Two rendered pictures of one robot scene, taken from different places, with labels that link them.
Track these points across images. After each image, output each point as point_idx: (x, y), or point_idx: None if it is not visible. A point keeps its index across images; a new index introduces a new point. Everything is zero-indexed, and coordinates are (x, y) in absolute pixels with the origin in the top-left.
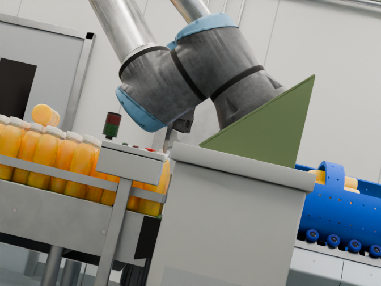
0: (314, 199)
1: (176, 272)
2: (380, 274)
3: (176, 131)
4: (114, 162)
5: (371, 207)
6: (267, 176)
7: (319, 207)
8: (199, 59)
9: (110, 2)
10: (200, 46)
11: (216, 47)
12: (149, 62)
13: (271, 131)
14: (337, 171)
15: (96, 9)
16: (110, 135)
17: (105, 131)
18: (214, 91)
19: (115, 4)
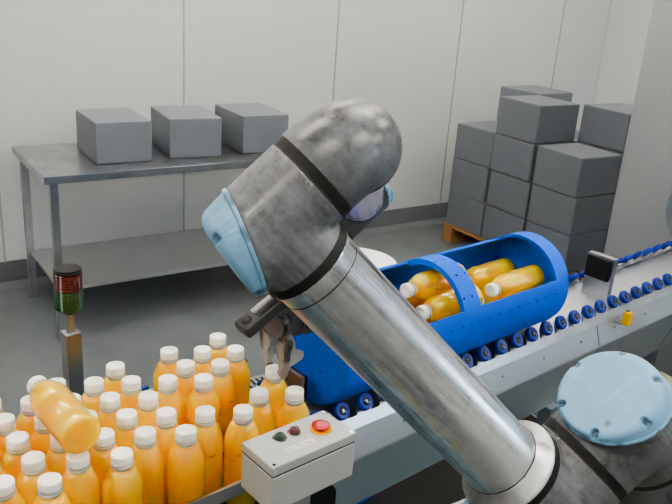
0: (457, 335)
1: None
2: (508, 371)
3: (293, 340)
4: (295, 485)
5: (506, 312)
6: None
7: (461, 340)
8: (646, 469)
9: (458, 407)
10: (649, 451)
11: (670, 443)
12: (563, 496)
13: None
14: (465, 282)
15: (416, 417)
16: (78, 310)
17: (66, 307)
18: (644, 486)
19: (467, 407)
